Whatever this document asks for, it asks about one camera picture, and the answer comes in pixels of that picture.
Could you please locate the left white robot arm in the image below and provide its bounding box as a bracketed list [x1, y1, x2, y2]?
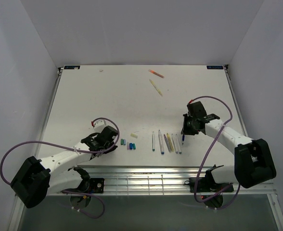
[10, 126, 119, 208]

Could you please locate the yellow slim pen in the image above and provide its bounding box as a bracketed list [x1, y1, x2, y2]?
[149, 79, 163, 97]

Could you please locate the lavender acrylic marker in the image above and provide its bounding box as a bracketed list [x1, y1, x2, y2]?
[171, 134, 178, 154]

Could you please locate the blue corner label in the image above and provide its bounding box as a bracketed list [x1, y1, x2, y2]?
[64, 65, 80, 70]
[206, 65, 224, 70]

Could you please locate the right blue corner label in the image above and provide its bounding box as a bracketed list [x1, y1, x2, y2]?
[206, 65, 224, 70]

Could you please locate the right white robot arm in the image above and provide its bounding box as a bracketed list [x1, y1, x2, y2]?
[181, 102, 277, 191]

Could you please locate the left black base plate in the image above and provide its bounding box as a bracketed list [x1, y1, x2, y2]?
[65, 178, 105, 193]

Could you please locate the aluminium frame rail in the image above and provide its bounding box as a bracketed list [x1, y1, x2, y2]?
[15, 166, 277, 196]

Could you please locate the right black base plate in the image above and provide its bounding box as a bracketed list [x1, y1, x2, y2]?
[184, 177, 234, 193]

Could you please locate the yellow highlighter pen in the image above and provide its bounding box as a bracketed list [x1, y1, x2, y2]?
[167, 133, 174, 152]

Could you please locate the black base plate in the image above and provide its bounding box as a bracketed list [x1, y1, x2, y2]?
[65, 178, 105, 193]
[184, 177, 234, 193]

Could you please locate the blue cap white marker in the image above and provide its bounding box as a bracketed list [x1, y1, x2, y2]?
[158, 130, 165, 154]

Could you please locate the left blue corner label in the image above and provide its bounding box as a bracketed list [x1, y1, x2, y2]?
[64, 65, 80, 70]

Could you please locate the orange highlighter pen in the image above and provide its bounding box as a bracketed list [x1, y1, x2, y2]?
[148, 69, 165, 78]

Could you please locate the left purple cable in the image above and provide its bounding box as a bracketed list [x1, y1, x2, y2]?
[0, 117, 120, 219]

